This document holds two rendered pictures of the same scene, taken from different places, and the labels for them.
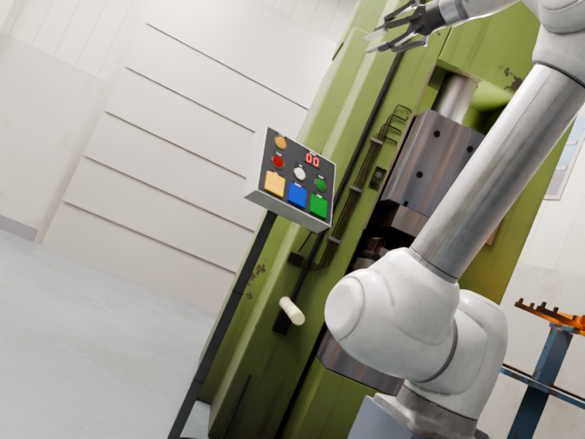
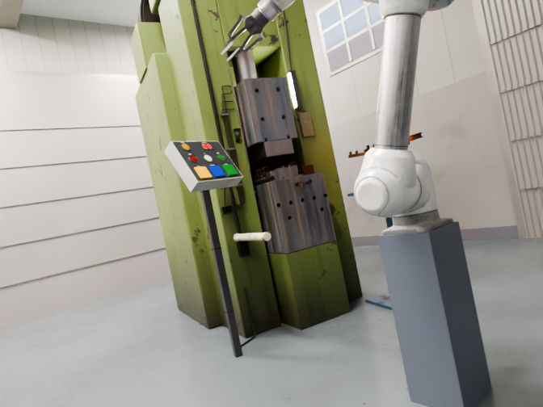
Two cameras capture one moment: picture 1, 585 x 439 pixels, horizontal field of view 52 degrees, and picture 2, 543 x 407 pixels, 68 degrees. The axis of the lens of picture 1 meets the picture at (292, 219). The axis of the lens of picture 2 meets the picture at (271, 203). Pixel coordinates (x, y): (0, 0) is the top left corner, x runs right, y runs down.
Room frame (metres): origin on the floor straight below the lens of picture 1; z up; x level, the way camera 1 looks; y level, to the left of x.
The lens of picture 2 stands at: (0.03, 0.55, 0.79)
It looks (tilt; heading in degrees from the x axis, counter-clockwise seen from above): 0 degrees down; 339
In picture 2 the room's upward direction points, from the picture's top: 11 degrees counter-clockwise
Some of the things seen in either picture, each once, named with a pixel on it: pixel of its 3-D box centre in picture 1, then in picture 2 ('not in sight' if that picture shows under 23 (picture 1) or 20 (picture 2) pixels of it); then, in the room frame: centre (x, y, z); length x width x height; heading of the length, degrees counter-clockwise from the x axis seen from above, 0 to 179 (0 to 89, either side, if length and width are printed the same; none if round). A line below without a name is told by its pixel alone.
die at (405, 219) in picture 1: (402, 226); (265, 153); (2.56, -0.45, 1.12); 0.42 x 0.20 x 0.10; 5
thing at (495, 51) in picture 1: (480, 45); (235, 27); (2.71, -0.48, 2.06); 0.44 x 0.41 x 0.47; 5
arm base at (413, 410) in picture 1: (442, 417); (418, 220); (1.18, -0.43, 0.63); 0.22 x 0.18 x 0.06; 108
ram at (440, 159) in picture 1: (433, 178); (263, 117); (2.56, -0.49, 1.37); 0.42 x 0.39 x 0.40; 5
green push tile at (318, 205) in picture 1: (318, 206); (229, 170); (2.15, -0.07, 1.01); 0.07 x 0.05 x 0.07; 120
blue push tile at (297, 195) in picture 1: (296, 196); (216, 171); (2.10, 0.02, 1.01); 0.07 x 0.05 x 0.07; 120
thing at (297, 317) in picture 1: (291, 310); (250, 237); (2.23, -0.13, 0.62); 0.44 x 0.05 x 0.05; 5
